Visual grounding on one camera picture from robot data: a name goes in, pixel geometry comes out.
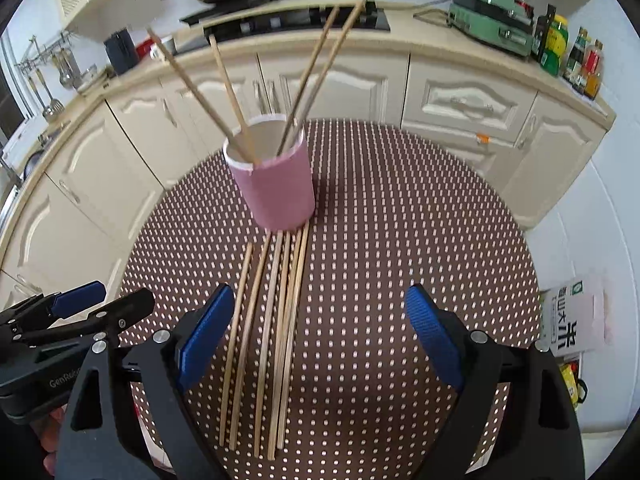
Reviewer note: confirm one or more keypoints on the metal ladle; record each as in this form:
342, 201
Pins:
50, 105

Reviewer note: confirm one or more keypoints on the brown polka dot tablecloth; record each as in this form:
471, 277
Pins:
400, 240

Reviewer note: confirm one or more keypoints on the kitchen window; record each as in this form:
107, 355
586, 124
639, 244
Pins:
10, 95

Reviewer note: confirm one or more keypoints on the bunch of wooden chopsticks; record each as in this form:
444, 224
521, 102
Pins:
290, 310

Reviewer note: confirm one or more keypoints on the black induction cooker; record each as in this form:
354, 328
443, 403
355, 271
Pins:
225, 7

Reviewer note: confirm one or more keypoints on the white mug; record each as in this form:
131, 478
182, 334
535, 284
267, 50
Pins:
169, 46

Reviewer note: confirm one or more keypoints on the green bottle yellow cap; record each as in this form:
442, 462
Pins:
555, 50

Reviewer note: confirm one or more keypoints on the cream narrow base cabinet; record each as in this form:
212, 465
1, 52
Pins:
555, 160

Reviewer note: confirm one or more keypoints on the yellow packet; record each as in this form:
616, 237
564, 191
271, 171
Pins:
570, 380

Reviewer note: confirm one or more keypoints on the small orange tag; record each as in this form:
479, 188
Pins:
482, 137

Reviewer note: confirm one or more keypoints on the metal bowl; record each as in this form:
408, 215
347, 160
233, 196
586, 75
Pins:
90, 77

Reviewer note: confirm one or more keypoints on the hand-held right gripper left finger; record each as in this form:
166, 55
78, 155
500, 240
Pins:
207, 335

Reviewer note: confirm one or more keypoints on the orange sauce bottle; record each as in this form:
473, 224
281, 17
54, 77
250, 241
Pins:
592, 70

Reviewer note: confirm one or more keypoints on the beige kitchen countertop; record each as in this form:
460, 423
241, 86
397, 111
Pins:
425, 40

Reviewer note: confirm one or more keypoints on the pink chopstick holder cup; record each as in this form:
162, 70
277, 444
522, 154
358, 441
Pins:
280, 195

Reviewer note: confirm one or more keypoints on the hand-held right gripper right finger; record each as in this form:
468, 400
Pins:
432, 335

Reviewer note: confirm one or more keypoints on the person's left hand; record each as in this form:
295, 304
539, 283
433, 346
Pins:
52, 435

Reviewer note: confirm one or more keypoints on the black gas hob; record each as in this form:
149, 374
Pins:
377, 20

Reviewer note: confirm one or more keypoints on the steel sink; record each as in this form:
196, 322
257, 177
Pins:
30, 145

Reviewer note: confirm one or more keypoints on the green electric cooker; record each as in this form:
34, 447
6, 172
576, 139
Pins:
485, 25

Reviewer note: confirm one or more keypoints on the dark soy sauce bottle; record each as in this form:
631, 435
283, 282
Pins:
575, 60

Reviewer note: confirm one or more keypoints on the red box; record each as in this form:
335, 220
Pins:
142, 49

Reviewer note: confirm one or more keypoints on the metal wall utensil rack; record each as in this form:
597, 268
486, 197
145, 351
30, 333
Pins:
45, 55

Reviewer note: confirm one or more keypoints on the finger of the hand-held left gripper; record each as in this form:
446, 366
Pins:
80, 299
127, 307

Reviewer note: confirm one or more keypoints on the cream sink base cabinet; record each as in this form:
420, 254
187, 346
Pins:
90, 175

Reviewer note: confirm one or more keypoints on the cream carved drawer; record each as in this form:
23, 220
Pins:
465, 97
495, 152

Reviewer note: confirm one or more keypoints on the dark glass bottle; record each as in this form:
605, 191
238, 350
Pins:
542, 35

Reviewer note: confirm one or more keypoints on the red label bottle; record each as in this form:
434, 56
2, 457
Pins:
524, 5

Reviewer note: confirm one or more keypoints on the white rice bag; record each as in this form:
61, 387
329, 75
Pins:
575, 320

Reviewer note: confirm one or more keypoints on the black kettle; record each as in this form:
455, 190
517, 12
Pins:
121, 52

